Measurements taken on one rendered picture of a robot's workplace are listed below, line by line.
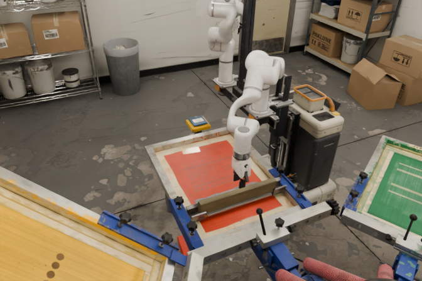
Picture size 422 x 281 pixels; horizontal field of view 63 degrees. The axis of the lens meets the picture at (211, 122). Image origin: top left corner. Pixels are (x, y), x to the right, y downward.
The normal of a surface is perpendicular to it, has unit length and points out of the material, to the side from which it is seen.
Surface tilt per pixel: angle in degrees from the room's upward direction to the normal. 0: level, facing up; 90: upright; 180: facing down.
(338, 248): 0
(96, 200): 0
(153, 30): 90
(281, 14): 90
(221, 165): 0
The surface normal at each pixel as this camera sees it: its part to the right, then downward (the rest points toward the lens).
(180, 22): 0.42, 0.49
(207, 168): 0.02, -0.85
